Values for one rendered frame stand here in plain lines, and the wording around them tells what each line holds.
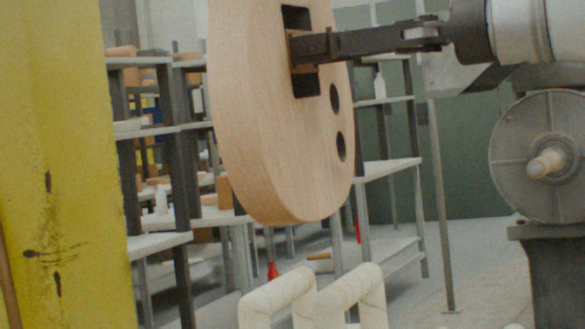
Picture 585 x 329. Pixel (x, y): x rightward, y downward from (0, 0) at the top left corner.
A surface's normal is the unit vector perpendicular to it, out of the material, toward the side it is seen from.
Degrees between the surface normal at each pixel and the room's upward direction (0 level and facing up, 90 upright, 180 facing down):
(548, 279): 90
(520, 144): 87
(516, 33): 104
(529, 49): 132
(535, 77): 90
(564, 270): 90
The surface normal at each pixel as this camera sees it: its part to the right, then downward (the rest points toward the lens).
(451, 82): -0.36, 0.09
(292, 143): 0.94, -0.12
